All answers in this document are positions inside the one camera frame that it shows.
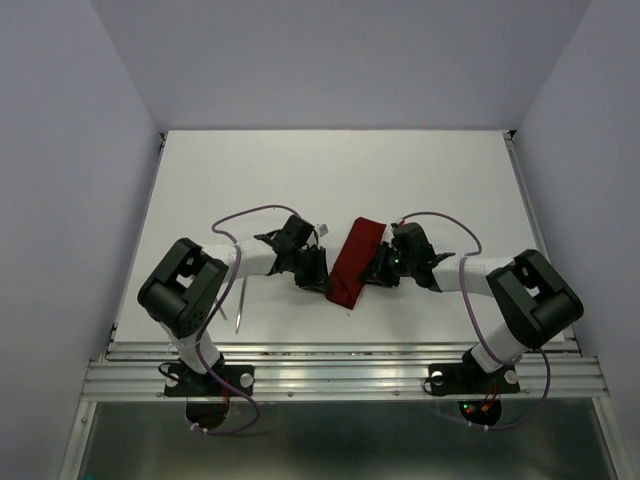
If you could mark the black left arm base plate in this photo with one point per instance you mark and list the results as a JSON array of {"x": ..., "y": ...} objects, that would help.
[{"x": 182, "y": 382}]

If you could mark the dark red cloth napkin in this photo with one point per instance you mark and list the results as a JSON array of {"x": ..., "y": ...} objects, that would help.
[{"x": 355, "y": 255}]

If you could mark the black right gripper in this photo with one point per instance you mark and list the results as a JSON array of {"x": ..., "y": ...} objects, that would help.
[{"x": 376, "y": 273}]

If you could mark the silver metal spoon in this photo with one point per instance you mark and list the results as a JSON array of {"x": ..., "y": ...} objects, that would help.
[{"x": 241, "y": 303}]

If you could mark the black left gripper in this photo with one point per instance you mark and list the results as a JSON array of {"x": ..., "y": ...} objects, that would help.
[{"x": 318, "y": 279}]

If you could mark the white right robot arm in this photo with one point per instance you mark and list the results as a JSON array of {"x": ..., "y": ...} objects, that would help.
[{"x": 535, "y": 301}]

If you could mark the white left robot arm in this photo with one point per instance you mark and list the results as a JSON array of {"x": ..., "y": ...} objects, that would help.
[{"x": 185, "y": 289}]

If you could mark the aluminium front frame rail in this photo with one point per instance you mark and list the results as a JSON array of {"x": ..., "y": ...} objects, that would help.
[{"x": 335, "y": 371}]

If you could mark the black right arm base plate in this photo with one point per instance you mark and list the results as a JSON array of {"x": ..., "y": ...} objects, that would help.
[{"x": 444, "y": 379}]

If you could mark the aluminium right side rail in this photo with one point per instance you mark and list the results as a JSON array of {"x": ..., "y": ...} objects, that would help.
[{"x": 508, "y": 136}]

